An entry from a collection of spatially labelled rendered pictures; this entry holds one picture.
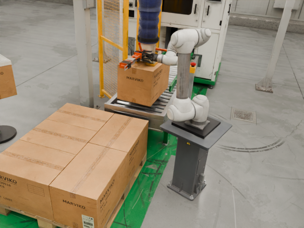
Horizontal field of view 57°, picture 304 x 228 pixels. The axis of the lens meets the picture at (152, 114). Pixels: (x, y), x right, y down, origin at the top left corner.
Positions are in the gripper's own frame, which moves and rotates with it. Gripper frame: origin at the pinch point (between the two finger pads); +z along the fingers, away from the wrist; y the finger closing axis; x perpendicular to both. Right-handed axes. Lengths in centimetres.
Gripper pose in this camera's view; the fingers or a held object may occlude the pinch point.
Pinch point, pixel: (138, 54)
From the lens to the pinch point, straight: 288.5
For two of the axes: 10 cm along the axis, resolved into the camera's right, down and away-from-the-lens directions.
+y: -0.7, 8.7, 5.0
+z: -9.5, -2.1, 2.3
